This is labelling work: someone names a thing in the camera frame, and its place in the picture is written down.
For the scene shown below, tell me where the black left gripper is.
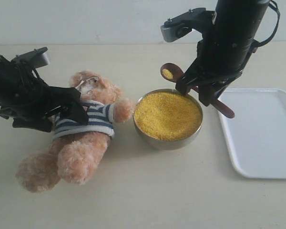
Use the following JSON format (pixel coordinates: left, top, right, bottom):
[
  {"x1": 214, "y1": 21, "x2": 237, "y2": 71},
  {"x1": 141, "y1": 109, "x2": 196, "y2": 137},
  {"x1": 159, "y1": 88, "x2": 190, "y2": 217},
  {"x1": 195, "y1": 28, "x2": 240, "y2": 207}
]
[{"x1": 0, "y1": 57, "x2": 89, "y2": 133}]

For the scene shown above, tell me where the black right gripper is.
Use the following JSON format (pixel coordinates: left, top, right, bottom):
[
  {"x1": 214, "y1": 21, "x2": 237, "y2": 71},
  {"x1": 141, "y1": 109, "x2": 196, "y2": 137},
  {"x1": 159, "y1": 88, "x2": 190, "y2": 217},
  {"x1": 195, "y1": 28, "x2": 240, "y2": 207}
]
[{"x1": 175, "y1": 33, "x2": 256, "y2": 106}]

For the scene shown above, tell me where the dark brown wooden spoon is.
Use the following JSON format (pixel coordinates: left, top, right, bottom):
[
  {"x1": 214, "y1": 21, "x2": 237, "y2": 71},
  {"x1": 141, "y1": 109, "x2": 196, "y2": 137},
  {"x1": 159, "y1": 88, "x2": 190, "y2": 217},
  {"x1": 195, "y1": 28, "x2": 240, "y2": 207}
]
[{"x1": 160, "y1": 63, "x2": 235, "y2": 119}]

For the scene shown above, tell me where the tan teddy bear striped sweater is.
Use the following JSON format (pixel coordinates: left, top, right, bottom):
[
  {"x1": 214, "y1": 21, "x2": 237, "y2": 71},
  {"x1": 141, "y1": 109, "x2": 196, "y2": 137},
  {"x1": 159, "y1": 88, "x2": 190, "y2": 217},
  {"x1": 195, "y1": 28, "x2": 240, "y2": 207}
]
[{"x1": 15, "y1": 71, "x2": 135, "y2": 193}]

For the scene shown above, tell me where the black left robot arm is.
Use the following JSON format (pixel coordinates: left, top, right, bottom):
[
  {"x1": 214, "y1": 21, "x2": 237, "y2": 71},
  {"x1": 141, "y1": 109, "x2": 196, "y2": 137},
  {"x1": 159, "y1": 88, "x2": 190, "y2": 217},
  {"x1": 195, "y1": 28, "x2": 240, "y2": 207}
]
[{"x1": 0, "y1": 47, "x2": 89, "y2": 132}]

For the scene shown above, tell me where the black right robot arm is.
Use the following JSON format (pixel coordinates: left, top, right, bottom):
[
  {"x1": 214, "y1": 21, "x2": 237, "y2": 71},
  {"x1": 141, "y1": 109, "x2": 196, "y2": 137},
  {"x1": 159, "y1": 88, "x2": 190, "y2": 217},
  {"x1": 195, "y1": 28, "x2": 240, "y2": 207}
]
[{"x1": 175, "y1": 0, "x2": 270, "y2": 106}]

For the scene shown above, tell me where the steel bowl of yellow grain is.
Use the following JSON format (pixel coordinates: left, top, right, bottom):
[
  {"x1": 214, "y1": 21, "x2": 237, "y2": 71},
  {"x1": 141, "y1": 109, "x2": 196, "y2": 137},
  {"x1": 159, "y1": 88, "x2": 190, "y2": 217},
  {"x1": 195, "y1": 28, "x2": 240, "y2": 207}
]
[{"x1": 133, "y1": 89, "x2": 204, "y2": 150}]

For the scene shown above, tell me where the white plastic tray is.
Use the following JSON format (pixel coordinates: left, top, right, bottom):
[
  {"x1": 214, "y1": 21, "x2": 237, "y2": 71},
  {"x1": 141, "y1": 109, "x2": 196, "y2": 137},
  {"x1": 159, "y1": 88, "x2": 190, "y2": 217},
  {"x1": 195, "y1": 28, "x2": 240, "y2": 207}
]
[{"x1": 219, "y1": 88, "x2": 286, "y2": 179}]

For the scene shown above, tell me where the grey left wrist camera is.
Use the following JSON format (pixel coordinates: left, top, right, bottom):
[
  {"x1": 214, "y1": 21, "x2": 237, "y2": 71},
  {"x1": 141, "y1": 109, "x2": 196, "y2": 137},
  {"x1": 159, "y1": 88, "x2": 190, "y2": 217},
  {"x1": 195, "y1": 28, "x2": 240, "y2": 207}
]
[{"x1": 11, "y1": 47, "x2": 50, "y2": 69}]

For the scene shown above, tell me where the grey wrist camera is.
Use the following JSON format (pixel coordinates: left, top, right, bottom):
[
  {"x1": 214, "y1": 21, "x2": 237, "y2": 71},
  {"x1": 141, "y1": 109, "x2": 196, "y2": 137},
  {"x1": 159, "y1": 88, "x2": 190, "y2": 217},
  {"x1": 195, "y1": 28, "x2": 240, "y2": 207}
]
[
  {"x1": 11, "y1": 47, "x2": 50, "y2": 69},
  {"x1": 160, "y1": 8, "x2": 217, "y2": 42}
]

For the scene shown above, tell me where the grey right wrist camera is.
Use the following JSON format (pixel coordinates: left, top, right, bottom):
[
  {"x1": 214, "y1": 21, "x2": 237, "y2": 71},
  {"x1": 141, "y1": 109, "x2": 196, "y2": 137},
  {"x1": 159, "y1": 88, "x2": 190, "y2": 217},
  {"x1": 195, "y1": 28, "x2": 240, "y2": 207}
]
[{"x1": 160, "y1": 8, "x2": 217, "y2": 42}]

